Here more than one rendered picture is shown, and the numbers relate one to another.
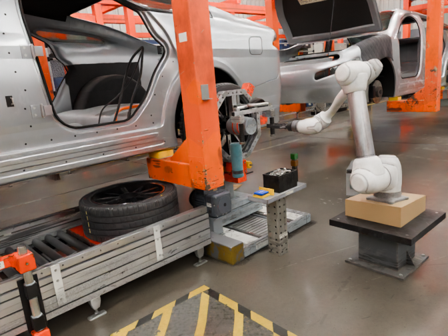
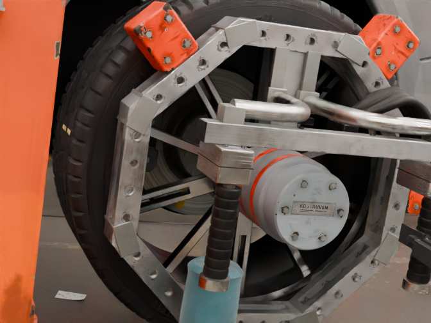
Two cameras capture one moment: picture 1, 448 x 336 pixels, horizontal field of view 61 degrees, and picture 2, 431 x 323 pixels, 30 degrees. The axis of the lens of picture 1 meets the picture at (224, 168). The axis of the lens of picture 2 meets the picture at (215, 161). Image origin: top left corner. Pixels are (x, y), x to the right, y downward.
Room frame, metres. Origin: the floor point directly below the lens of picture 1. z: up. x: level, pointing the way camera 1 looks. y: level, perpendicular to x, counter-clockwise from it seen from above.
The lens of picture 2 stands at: (1.64, -0.51, 1.13)
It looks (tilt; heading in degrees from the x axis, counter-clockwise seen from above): 11 degrees down; 21
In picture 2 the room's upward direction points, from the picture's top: 9 degrees clockwise
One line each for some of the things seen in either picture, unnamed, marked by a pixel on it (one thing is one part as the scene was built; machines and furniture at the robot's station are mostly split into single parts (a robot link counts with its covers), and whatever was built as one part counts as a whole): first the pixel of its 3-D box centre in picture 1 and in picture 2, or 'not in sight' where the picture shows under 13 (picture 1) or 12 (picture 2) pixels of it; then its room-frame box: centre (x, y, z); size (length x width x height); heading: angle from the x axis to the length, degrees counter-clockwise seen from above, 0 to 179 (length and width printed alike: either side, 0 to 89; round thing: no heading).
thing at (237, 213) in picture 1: (227, 209); not in sight; (3.07, 0.00, 0.13); 0.50 x 0.36 x 0.10; 133
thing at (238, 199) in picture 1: (225, 187); not in sight; (3.07, 0.00, 0.32); 0.40 x 0.30 x 0.28; 133
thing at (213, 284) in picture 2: (241, 133); (221, 233); (2.66, -0.15, 0.83); 0.04 x 0.04 x 0.16
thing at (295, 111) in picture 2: (235, 103); (260, 82); (2.79, -0.12, 1.03); 0.19 x 0.18 x 0.11; 43
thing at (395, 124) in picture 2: (253, 100); (372, 95); (2.92, -0.27, 1.03); 0.19 x 0.18 x 0.11; 43
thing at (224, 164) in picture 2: (237, 119); (224, 159); (2.68, -0.13, 0.93); 0.09 x 0.05 x 0.05; 43
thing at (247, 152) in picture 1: (234, 125); (267, 182); (2.95, -0.11, 0.85); 0.54 x 0.07 x 0.54; 133
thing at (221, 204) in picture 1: (207, 207); not in sight; (2.78, 0.16, 0.26); 0.42 x 0.18 x 0.35; 43
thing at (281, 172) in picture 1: (280, 179); not in sight; (2.49, -0.37, 0.51); 0.20 x 0.14 x 0.13; 133
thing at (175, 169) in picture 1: (175, 157); not in sight; (2.69, 0.34, 0.69); 0.52 x 0.17 x 0.35; 43
